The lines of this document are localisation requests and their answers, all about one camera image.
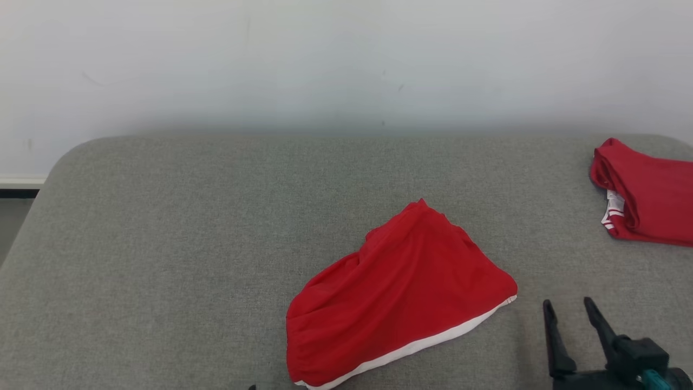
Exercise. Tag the white wall baseboard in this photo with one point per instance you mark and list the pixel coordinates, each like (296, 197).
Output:
(19, 181)

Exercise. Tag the red jersey with white sleeves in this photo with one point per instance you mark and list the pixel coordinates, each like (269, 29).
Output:
(655, 195)

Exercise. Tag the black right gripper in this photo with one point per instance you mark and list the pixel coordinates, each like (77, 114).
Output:
(595, 382)

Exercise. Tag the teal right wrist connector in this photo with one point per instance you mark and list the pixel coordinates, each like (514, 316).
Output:
(655, 380)

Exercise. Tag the red shorts with white trim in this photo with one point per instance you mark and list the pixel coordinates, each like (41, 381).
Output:
(400, 292)

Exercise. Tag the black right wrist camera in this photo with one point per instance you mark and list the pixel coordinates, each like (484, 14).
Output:
(641, 355)

